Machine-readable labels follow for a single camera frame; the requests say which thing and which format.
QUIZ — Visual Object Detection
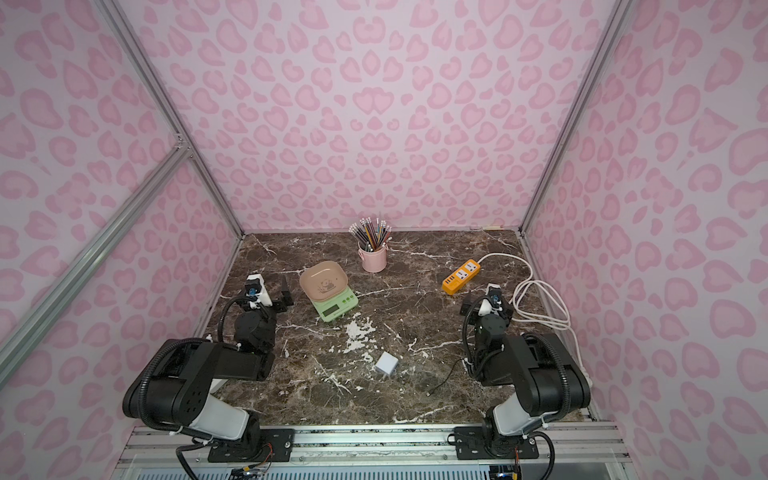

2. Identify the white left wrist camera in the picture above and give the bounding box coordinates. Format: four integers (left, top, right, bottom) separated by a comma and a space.
243, 273, 272, 310

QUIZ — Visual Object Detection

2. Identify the white usb charger adapter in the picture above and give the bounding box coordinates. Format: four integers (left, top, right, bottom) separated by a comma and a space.
375, 352, 399, 376

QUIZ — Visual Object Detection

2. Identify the pink panda scale bowl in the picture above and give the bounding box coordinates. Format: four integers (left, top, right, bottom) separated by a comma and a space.
299, 260, 348, 302

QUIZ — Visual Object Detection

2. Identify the bundle of coloured pencils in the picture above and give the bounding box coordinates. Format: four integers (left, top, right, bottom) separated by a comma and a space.
348, 217, 392, 253

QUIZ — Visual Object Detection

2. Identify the white power strip cord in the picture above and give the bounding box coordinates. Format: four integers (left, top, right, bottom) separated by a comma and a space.
476, 251, 594, 385

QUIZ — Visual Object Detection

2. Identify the green electronic kitchen scale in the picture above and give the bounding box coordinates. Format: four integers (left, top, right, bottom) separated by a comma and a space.
312, 287, 359, 323

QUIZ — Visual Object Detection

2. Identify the pink metal pencil bucket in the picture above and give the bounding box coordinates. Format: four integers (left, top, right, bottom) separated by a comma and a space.
358, 243, 388, 273

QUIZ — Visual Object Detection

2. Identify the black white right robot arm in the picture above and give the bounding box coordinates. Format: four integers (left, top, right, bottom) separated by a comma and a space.
460, 295, 591, 440

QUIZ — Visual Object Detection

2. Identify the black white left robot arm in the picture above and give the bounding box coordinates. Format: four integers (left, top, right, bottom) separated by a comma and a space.
122, 274, 294, 449

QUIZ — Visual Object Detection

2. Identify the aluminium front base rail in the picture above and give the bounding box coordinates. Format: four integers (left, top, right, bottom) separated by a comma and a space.
112, 421, 634, 479

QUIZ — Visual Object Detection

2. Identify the orange power strip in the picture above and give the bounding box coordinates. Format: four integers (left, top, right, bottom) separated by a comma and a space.
441, 259, 481, 295

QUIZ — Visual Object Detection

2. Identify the black usb charging cable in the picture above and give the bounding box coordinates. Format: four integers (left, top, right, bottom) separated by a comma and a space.
427, 358, 469, 397

